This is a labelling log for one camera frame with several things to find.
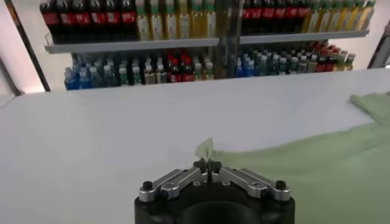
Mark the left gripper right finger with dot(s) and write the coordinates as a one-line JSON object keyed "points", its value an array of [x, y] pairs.
{"points": [[250, 182]]}

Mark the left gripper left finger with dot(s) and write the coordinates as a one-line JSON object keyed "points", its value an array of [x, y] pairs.
{"points": [[176, 182]]}

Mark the green polo shirt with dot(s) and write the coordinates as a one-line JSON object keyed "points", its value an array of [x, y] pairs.
{"points": [[304, 170]]}

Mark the small red cap cola bottle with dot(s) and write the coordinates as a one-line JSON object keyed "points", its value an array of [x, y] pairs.
{"points": [[321, 62], [174, 73], [331, 61], [188, 72]]}

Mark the blue drink bottle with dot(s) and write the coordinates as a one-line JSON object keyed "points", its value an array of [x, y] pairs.
{"points": [[70, 81], [250, 70], [240, 70], [84, 80]]}

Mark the white beverage shelf unit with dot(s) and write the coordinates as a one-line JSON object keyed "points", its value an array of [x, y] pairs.
{"points": [[122, 45], [289, 37]]}

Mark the wide grey metal pole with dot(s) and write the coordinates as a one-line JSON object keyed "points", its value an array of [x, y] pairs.
{"points": [[12, 80]]}

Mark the thin black metal pole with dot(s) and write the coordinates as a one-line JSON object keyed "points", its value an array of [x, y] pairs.
{"points": [[27, 45]]}

